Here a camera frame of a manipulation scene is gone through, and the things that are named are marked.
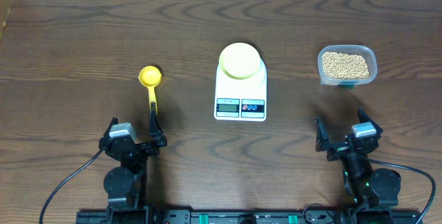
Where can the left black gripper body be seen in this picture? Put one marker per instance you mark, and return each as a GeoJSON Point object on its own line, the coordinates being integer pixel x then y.
{"type": "Point", "coordinates": [137, 148]}

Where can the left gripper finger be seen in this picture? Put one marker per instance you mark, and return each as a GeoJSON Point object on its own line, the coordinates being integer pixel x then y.
{"type": "Point", "coordinates": [112, 122]}
{"type": "Point", "coordinates": [156, 132]}

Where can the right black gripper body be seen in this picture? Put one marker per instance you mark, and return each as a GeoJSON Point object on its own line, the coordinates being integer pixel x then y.
{"type": "Point", "coordinates": [337, 151]}

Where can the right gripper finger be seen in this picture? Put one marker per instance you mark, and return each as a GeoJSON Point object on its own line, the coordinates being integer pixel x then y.
{"type": "Point", "coordinates": [363, 117]}
{"type": "Point", "coordinates": [322, 138]}

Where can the yellow measuring scoop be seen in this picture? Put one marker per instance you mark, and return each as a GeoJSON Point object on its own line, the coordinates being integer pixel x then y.
{"type": "Point", "coordinates": [150, 77]}

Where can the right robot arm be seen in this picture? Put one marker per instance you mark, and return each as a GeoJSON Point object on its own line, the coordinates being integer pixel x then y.
{"type": "Point", "coordinates": [372, 188]}

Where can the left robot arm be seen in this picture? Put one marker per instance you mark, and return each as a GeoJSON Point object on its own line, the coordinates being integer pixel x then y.
{"type": "Point", "coordinates": [125, 183]}

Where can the white digital kitchen scale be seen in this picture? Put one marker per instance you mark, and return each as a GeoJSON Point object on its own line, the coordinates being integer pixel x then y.
{"type": "Point", "coordinates": [241, 100]}

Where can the yellow plastic bowl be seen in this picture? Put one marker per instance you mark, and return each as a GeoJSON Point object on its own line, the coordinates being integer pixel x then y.
{"type": "Point", "coordinates": [239, 61]}

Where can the pile of soybeans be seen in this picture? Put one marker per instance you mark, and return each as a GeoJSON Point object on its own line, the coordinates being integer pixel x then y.
{"type": "Point", "coordinates": [345, 66]}

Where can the clear plastic container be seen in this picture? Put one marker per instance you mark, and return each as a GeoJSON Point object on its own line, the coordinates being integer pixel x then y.
{"type": "Point", "coordinates": [364, 51]}

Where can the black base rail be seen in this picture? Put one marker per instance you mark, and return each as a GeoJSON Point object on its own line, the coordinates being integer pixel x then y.
{"type": "Point", "coordinates": [181, 216]}

